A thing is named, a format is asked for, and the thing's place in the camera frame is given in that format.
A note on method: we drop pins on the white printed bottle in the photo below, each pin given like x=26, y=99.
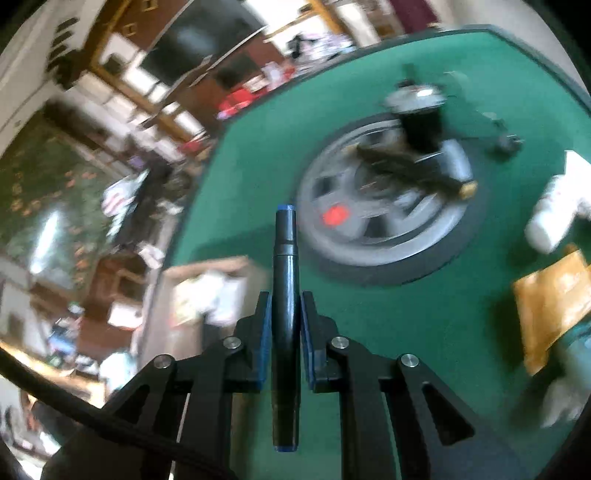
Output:
x=563, y=401

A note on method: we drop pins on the yellow crumpled packet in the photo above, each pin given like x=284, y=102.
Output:
x=549, y=304

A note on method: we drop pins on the dark red hanging cloth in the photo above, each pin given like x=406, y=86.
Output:
x=411, y=14

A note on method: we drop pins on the black cup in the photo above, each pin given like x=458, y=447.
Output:
x=420, y=129

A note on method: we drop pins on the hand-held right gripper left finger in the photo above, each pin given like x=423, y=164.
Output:
x=264, y=341

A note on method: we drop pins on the black television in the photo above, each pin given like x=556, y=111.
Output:
x=194, y=41

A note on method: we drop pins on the green wall painting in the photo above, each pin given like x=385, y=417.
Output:
x=37, y=194

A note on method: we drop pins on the pale green case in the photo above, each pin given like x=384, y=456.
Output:
x=581, y=344

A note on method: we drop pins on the cardboard box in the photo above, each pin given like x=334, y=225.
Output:
x=207, y=266

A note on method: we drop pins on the grey toy wheel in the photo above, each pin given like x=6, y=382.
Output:
x=369, y=240

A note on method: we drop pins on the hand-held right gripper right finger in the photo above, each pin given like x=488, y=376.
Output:
x=308, y=341

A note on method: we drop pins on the black pen with gold tip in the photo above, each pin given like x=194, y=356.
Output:
x=415, y=170

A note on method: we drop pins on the black marker with blue cap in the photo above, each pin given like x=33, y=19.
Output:
x=285, y=300

